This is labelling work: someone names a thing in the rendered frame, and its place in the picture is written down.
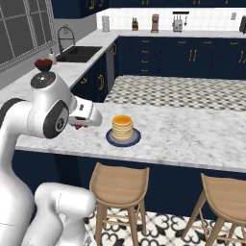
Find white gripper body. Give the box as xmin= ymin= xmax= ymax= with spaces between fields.
xmin=67 ymin=104 xmax=104 ymax=128

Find pancake stack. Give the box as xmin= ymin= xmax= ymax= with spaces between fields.
xmin=111 ymin=114 xmax=135 ymax=140

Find navy counter island base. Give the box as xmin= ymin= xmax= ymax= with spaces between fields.
xmin=12 ymin=149 xmax=246 ymax=223

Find navy sink cupboards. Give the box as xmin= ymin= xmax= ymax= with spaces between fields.
xmin=70 ymin=52 xmax=109 ymax=104

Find blue round plate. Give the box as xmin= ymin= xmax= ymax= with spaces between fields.
xmin=105 ymin=127 xmax=142 ymax=148

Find grey dishwasher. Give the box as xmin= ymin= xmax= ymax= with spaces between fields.
xmin=105 ymin=44 xmax=117 ymax=94

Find black sink basin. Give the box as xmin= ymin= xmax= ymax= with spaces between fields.
xmin=55 ymin=45 xmax=104 ymax=64

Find white soap dispenser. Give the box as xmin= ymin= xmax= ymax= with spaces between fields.
xmin=48 ymin=48 xmax=58 ymax=66

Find wooden bar stool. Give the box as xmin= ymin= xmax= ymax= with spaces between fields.
xmin=181 ymin=172 xmax=246 ymax=246
xmin=88 ymin=161 xmax=151 ymax=246

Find dark bowl of red fruit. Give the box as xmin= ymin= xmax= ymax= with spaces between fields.
xmin=34 ymin=58 xmax=54 ymax=73

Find black spring tap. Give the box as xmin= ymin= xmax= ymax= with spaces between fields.
xmin=57 ymin=25 xmax=77 ymax=54

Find navy base cupboard run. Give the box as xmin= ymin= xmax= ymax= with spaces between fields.
xmin=114 ymin=36 xmax=246 ymax=81

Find grey framed window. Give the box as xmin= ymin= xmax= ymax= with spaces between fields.
xmin=0 ymin=0 xmax=56 ymax=72

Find silver toaster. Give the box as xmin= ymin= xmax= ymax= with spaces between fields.
xmin=171 ymin=17 xmax=184 ymax=34

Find black countertop appliance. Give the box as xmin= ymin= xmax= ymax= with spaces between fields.
xmin=238 ymin=15 xmax=246 ymax=35

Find navy wall cupboards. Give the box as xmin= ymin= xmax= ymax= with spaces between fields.
xmin=50 ymin=0 xmax=246 ymax=19

